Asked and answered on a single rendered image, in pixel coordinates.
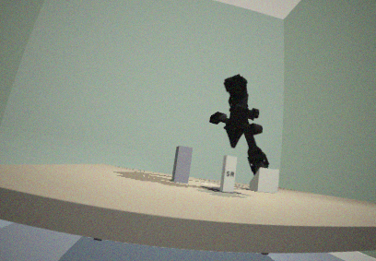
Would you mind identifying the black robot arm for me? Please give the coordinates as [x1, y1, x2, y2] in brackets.
[224, 74, 269, 175]

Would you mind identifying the grey open bin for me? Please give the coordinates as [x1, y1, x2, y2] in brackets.
[171, 146, 193, 184]

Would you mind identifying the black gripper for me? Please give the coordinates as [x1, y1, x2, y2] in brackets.
[209, 102, 263, 148]

